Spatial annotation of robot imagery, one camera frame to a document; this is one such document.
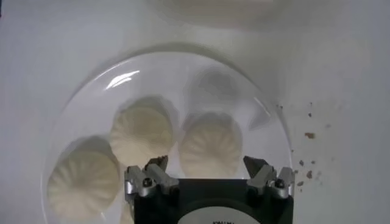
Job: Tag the white round plate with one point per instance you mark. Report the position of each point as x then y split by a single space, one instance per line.
152 79

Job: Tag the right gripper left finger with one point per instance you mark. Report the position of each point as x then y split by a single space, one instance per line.
146 182

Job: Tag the scattered dark crumbs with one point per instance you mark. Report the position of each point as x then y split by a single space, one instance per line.
309 135

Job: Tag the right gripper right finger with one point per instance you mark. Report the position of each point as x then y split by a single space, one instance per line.
268 179

